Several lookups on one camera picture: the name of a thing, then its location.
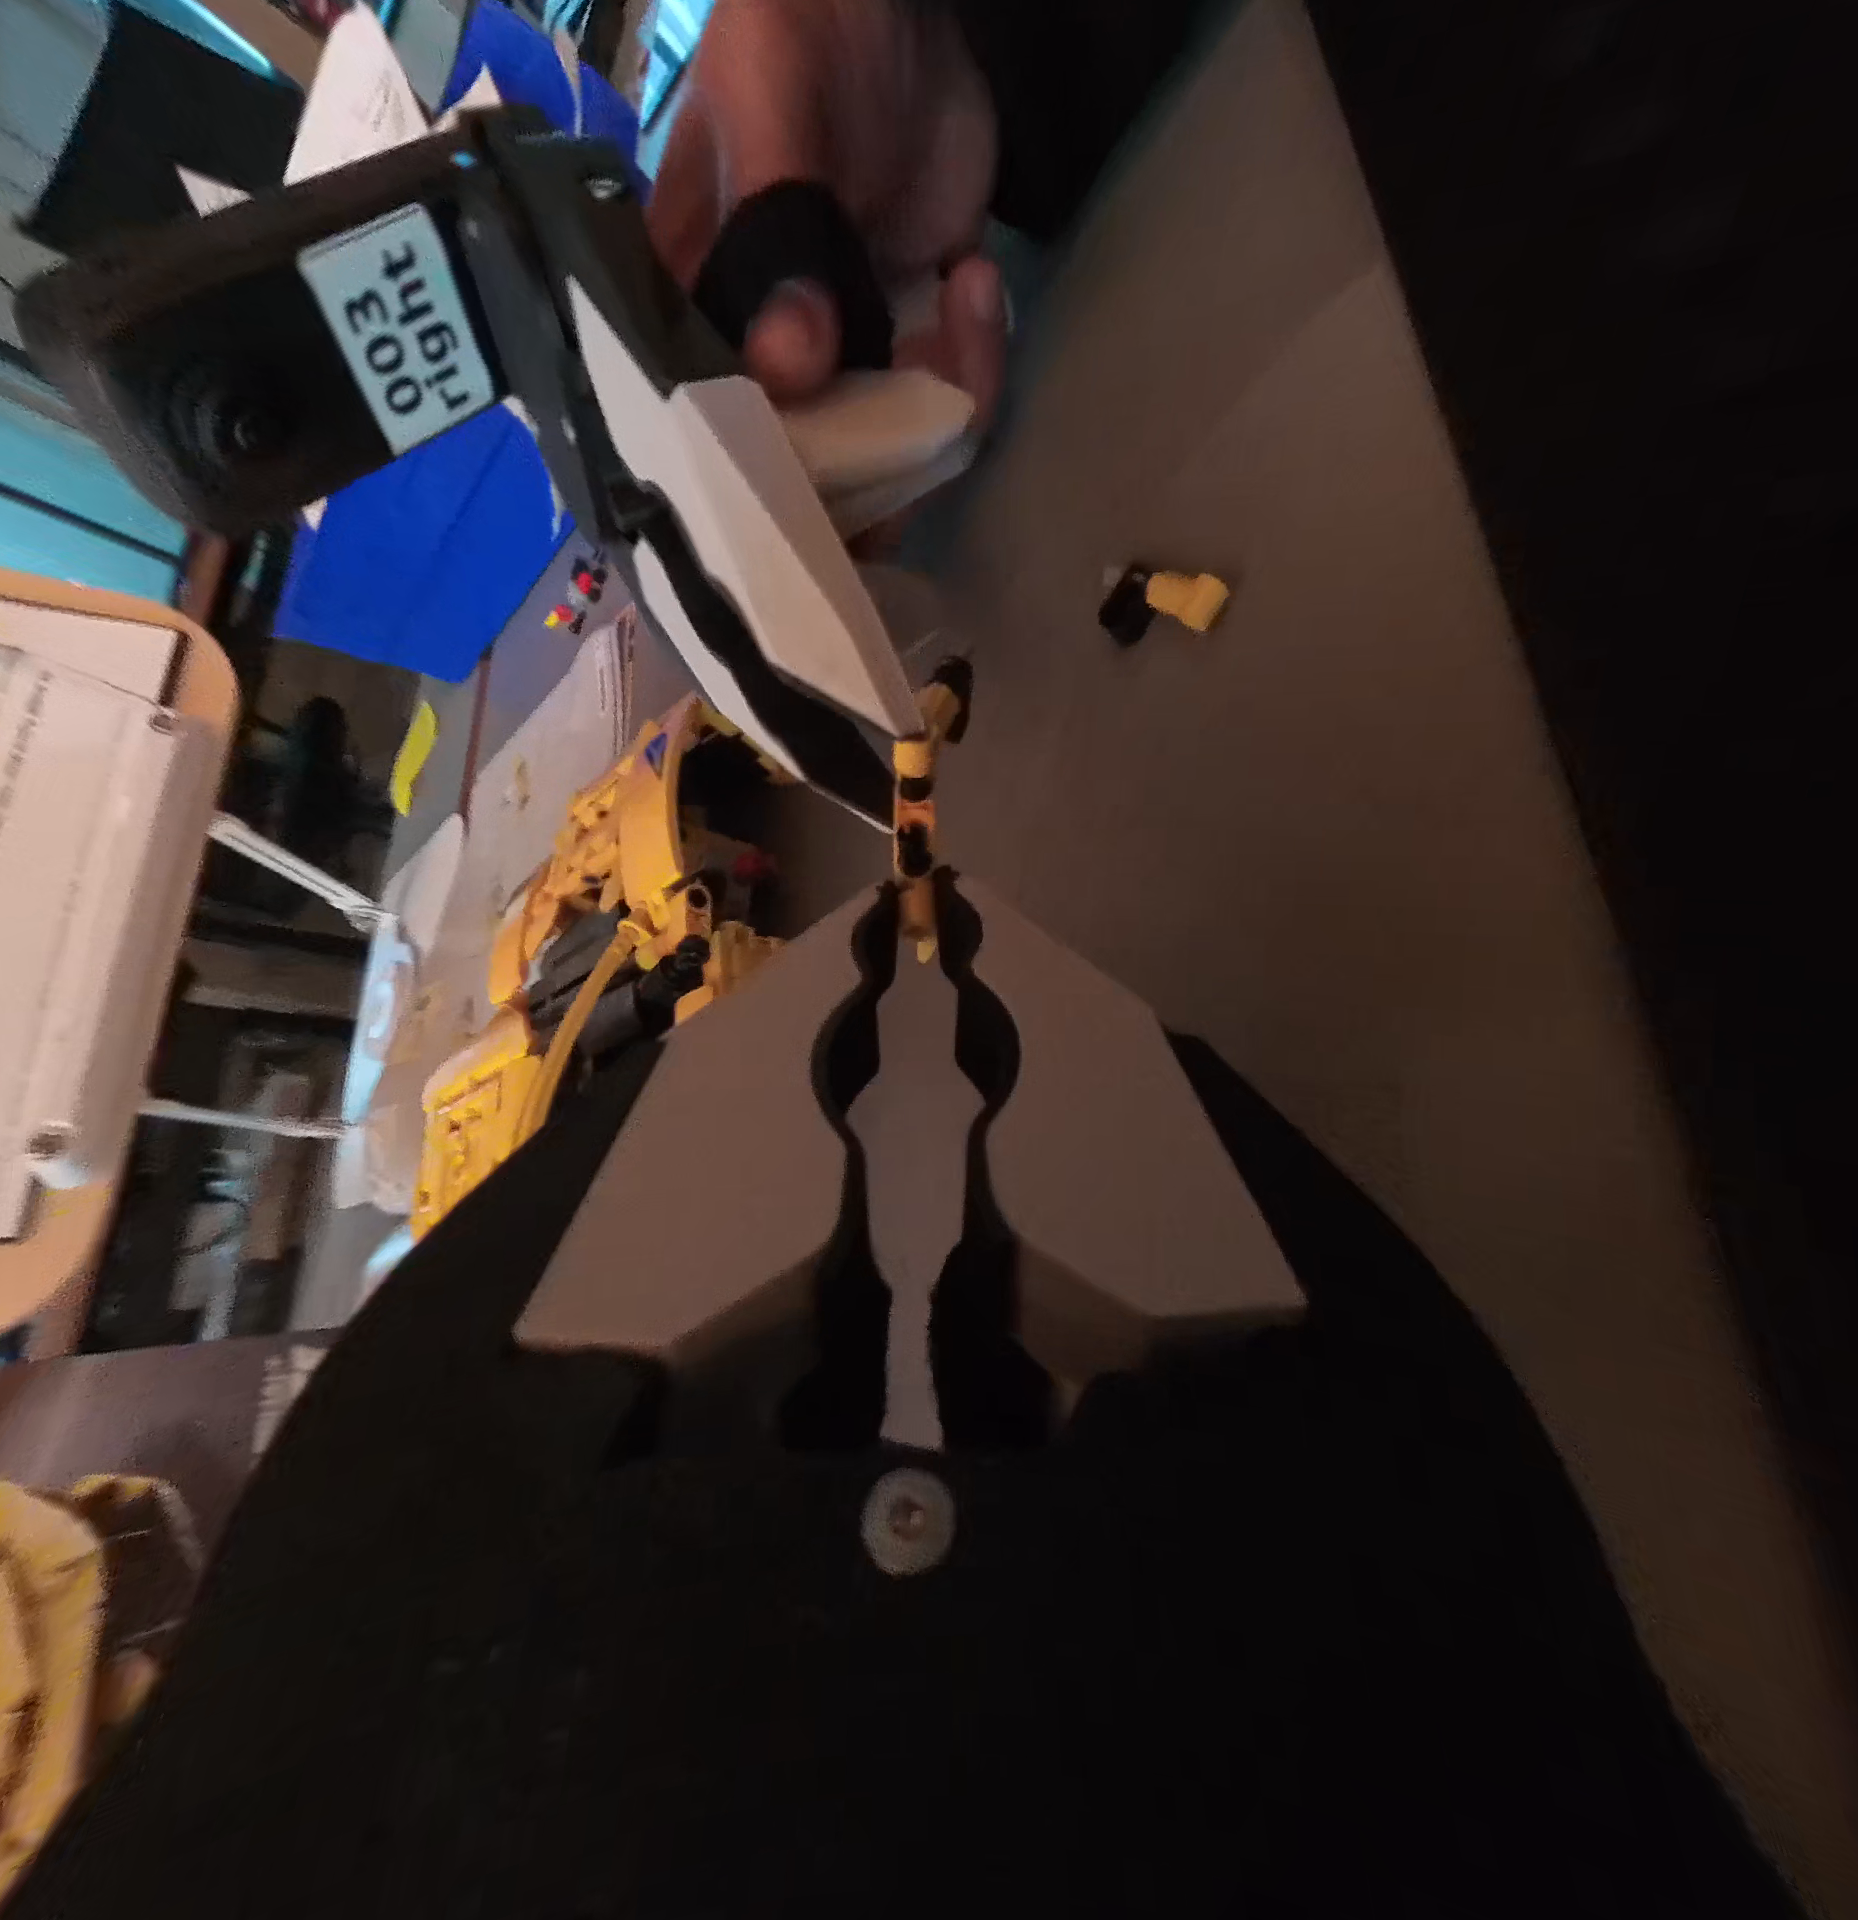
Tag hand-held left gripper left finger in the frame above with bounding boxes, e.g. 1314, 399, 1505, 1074
511, 883, 896, 1449

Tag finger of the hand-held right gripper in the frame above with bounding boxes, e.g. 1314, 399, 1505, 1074
562, 277, 930, 740
626, 528, 912, 833

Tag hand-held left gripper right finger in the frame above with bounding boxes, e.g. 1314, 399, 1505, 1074
936, 867, 1308, 1449

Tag yellow brick beam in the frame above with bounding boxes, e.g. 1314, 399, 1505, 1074
886, 732, 946, 965

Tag yellow connector with grey axle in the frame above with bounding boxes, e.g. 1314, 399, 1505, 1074
1097, 561, 1231, 651

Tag person's right forearm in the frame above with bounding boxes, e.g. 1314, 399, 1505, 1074
988, 0, 1319, 241

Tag grey desk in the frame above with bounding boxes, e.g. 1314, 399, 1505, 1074
329, 0, 1858, 1920

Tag person's right hand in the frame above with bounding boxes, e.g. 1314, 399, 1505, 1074
643, 0, 1022, 451

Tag yellow toy brick car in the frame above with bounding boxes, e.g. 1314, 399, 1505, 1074
411, 696, 811, 1238

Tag white printed paper sheet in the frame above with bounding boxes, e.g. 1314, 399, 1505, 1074
179, 6, 494, 213

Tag blue plastic bin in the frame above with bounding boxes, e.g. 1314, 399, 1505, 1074
270, 0, 645, 683

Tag white board stand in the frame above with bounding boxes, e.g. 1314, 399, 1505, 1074
134, 816, 383, 1149

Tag laminated instruction sheet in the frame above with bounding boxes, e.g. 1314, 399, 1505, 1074
0, 593, 197, 1248

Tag instruction sheet on wooden stand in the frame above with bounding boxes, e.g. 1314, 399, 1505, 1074
0, 561, 243, 1351

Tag dark toy car box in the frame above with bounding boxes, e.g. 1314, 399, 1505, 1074
0, 1328, 338, 1920

